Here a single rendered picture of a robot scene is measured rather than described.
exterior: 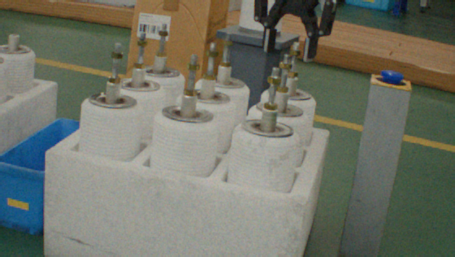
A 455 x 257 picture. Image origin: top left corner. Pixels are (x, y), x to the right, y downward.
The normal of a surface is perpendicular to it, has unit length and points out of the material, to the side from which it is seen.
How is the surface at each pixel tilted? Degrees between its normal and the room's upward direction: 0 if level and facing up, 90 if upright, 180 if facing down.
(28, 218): 92
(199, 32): 90
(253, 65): 90
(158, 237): 90
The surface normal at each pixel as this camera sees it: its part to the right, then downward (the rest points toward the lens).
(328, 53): -0.34, 0.22
